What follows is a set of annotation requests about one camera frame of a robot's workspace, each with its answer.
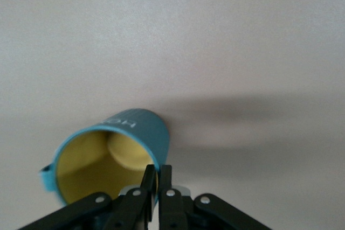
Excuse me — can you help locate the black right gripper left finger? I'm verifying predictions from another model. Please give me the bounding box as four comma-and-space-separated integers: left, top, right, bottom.
20, 164, 159, 230

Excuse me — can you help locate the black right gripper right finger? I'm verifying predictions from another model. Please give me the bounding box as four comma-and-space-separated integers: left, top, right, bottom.
158, 164, 271, 230

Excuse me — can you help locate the teal cup yellow inside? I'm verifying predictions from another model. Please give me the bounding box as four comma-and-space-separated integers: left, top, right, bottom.
40, 108, 171, 206

